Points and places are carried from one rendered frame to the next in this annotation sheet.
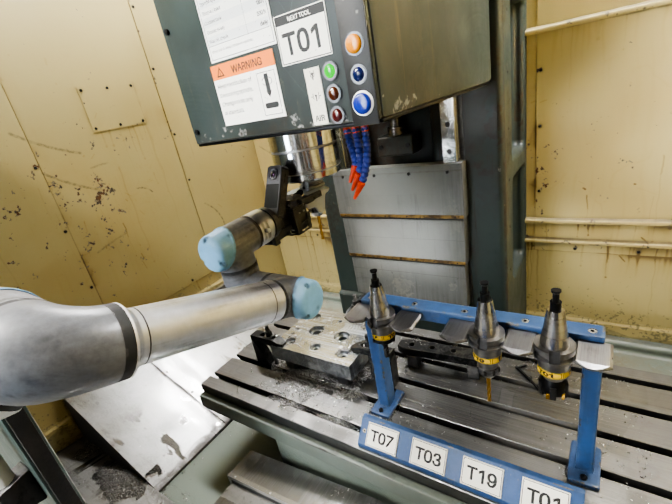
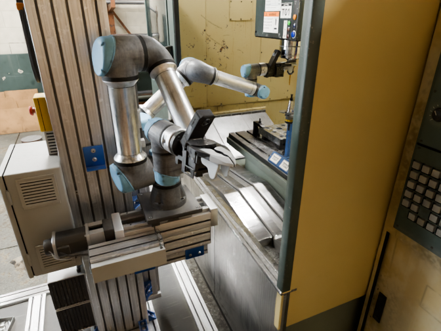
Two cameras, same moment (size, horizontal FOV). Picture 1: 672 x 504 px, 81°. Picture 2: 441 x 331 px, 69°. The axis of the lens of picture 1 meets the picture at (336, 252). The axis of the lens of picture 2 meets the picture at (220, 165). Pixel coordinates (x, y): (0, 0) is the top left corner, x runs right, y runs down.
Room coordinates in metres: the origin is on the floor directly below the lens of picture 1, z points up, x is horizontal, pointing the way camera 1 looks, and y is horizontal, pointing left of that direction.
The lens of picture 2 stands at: (-1.09, -0.62, 1.74)
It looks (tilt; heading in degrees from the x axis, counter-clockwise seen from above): 25 degrees down; 29
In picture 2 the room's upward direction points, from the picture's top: straight up
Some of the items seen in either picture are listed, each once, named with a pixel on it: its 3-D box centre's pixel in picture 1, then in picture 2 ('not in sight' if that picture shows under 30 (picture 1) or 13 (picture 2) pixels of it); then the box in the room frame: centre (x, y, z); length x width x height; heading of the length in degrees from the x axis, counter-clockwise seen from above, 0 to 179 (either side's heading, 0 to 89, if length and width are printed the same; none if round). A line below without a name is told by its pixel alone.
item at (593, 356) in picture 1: (593, 356); not in sight; (0.49, -0.37, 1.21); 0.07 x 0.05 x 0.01; 143
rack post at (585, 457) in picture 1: (588, 409); not in sight; (0.54, -0.41, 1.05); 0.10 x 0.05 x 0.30; 143
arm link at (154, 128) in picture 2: not in sight; (163, 134); (-0.42, -0.06, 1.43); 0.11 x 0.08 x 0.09; 67
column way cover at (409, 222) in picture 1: (401, 236); not in sight; (1.32, -0.24, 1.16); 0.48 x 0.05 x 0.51; 53
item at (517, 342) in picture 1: (518, 343); not in sight; (0.56, -0.29, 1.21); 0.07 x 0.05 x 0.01; 143
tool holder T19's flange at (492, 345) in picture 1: (486, 336); not in sight; (0.59, -0.24, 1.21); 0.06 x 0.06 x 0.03
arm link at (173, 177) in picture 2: not in sight; (170, 163); (-0.40, -0.06, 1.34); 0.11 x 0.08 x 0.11; 157
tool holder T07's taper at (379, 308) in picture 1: (378, 299); (291, 106); (0.73, -0.07, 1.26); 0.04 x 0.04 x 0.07
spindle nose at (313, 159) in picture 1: (304, 150); (292, 47); (0.96, 0.03, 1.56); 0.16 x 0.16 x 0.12
